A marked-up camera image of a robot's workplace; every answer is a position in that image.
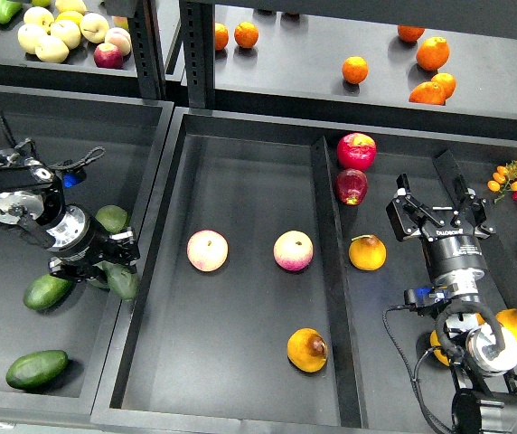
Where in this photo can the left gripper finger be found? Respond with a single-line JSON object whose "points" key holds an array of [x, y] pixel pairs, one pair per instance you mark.
{"points": [[128, 262], [59, 269]]}

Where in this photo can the green avocado front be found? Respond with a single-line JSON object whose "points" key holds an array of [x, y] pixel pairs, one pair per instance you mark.
{"points": [[36, 369]]}

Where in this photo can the pink yellow apple left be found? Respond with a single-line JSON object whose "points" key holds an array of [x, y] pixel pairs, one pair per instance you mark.
{"points": [[207, 250]]}

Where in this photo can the orange top shelf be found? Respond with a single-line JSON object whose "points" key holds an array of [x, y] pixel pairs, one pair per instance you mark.
{"points": [[410, 34]]}

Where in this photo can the pink yellow apple right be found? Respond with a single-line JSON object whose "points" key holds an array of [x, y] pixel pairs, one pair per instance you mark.
{"points": [[293, 250]]}

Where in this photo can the dark green avocado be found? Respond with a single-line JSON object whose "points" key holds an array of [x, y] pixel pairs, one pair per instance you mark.
{"points": [[121, 280]]}

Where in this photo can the red apple on shelf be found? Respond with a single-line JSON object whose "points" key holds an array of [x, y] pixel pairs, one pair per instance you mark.
{"points": [[107, 55]]}

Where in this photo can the black shelf post right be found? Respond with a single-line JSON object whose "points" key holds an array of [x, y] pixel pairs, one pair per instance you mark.
{"points": [[197, 30]]}

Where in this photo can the green avocado top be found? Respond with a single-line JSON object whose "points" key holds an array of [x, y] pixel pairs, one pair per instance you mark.
{"points": [[113, 218]]}

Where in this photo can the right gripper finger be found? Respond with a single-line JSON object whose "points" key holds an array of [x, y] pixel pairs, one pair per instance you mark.
{"points": [[409, 218], [470, 208]]}

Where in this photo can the black shelf post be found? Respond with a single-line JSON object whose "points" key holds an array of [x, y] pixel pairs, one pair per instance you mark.
{"points": [[197, 30], [147, 51]]}

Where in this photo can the black centre tray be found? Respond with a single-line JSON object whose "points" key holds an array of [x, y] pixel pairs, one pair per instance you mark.
{"points": [[206, 352]]}

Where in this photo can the yellow pear with brown end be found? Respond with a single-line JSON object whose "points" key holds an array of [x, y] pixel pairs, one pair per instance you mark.
{"points": [[307, 350]]}

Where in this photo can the black left tray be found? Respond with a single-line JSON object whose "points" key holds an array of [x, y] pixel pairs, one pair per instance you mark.
{"points": [[66, 126]]}

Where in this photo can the orange middle shelf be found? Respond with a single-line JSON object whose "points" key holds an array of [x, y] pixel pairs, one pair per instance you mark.
{"points": [[355, 70]]}

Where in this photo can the large orange shelf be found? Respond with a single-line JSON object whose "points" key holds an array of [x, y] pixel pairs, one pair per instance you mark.
{"points": [[433, 53]]}

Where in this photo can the green avocado lower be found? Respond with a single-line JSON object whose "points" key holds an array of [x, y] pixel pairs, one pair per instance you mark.
{"points": [[98, 283]]}

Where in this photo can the orange front right shelf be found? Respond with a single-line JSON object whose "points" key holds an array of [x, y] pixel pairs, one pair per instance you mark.
{"points": [[428, 92]]}

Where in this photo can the pink yellow apple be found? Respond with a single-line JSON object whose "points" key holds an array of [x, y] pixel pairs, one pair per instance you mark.
{"points": [[293, 250], [207, 250]]}

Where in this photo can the black tray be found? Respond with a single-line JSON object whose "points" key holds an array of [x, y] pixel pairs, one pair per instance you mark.
{"points": [[206, 352], [66, 126]]}

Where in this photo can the black shelf post left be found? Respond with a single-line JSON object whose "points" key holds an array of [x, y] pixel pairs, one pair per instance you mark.
{"points": [[147, 51]]}

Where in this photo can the bright red apple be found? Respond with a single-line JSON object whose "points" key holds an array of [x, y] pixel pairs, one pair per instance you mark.
{"points": [[356, 151]]}

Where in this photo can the green avocado under arm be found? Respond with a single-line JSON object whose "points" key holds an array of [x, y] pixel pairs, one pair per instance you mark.
{"points": [[46, 292]]}

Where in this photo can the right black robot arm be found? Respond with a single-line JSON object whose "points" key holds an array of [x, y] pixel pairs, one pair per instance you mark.
{"points": [[480, 351]]}

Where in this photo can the yellow pear with stem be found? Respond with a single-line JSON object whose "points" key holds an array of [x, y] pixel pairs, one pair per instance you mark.
{"points": [[367, 252]]}

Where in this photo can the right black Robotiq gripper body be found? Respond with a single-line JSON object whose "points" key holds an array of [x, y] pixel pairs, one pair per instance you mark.
{"points": [[451, 247]]}

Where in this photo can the dark red apple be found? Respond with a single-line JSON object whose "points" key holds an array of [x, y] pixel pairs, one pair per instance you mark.
{"points": [[351, 186]]}

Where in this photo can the orange far left shelf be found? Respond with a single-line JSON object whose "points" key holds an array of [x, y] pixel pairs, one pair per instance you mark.
{"points": [[221, 36]]}

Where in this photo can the pale peach on shelf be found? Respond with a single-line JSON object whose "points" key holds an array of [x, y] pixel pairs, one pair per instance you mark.
{"points": [[121, 38]]}

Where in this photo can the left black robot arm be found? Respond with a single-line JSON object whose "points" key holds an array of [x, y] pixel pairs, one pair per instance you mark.
{"points": [[32, 199]]}

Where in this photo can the yellow pear right front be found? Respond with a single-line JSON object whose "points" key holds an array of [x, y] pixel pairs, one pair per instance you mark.
{"points": [[434, 342]]}

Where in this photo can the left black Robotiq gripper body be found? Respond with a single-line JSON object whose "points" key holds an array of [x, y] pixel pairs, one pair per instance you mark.
{"points": [[80, 240]]}

